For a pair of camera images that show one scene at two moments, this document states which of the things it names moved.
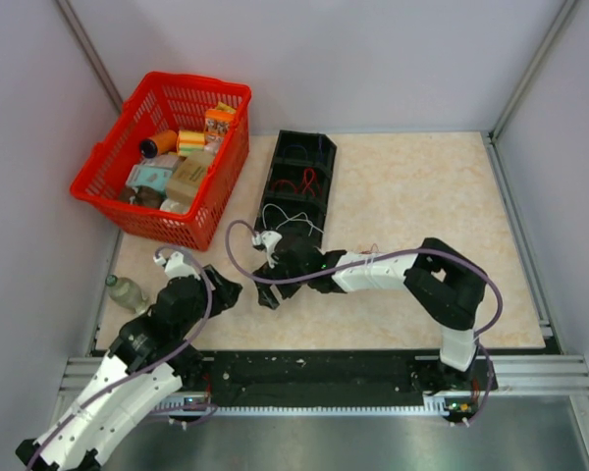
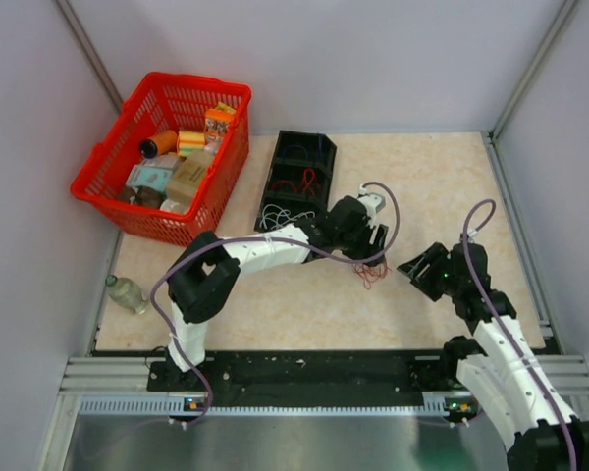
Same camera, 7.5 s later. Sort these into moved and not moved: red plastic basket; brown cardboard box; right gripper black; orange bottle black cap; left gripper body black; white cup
Moved: left gripper body black; right gripper black
Not moved: white cup; orange bottle black cap; brown cardboard box; red plastic basket
